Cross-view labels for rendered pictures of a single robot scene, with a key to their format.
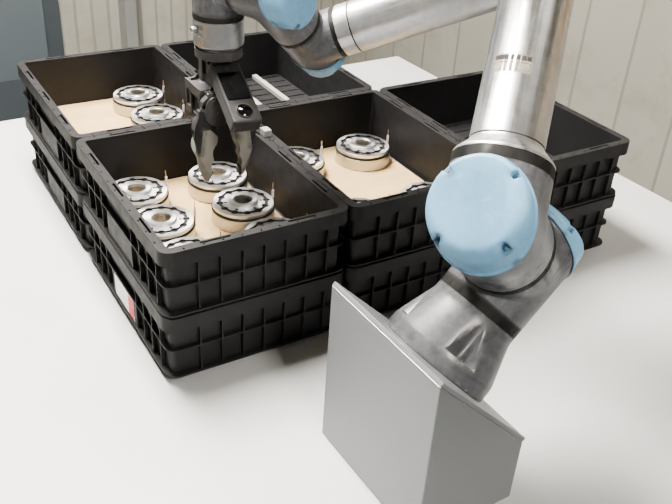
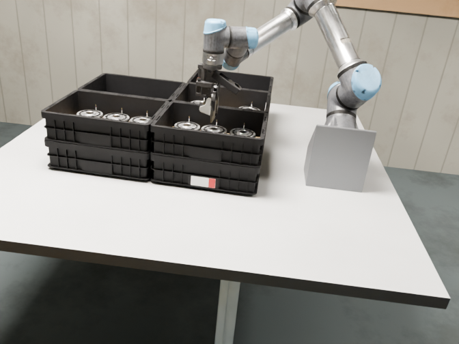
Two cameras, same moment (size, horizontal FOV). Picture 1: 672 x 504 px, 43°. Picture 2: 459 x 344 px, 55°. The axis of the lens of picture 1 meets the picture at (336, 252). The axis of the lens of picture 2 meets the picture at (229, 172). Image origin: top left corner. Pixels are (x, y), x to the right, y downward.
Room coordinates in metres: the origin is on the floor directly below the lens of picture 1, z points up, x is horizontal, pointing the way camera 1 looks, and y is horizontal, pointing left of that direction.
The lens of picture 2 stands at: (0.17, 1.39, 1.49)
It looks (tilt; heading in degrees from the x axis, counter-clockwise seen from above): 26 degrees down; 308
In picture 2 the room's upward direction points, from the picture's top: 5 degrees clockwise
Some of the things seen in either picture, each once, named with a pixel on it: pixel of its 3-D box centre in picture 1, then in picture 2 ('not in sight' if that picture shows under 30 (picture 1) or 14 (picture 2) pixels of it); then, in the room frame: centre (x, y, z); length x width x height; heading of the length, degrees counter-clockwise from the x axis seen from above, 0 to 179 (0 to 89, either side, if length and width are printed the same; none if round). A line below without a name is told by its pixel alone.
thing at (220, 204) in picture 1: (243, 202); (214, 130); (1.23, 0.16, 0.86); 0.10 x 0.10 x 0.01
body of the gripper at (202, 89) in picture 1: (217, 82); (209, 80); (1.23, 0.20, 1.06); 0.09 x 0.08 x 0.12; 32
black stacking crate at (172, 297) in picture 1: (206, 207); (212, 134); (1.19, 0.21, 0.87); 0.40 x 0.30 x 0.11; 33
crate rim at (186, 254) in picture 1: (205, 179); (212, 121); (1.19, 0.21, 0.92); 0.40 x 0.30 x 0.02; 33
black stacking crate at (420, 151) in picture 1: (363, 172); (223, 110); (1.35, -0.04, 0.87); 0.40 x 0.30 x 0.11; 33
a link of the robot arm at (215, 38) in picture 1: (216, 32); (212, 59); (1.22, 0.20, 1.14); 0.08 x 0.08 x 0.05
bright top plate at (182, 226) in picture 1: (161, 221); not in sight; (1.15, 0.28, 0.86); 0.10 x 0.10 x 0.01
